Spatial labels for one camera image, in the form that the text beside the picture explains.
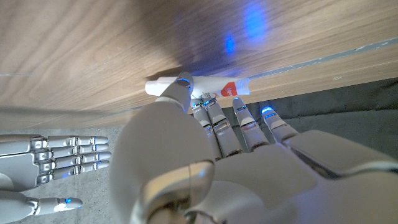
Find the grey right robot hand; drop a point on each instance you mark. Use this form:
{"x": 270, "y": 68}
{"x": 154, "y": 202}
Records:
{"x": 25, "y": 161}

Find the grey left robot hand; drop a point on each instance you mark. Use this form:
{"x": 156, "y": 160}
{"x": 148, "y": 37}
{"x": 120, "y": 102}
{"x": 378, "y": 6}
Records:
{"x": 248, "y": 186}

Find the white red toothpaste tube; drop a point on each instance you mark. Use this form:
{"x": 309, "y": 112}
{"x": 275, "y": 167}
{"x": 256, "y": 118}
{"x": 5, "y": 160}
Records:
{"x": 230, "y": 88}

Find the grey tape outline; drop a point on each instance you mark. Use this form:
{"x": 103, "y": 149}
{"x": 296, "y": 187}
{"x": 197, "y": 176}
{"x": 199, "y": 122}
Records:
{"x": 311, "y": 63}

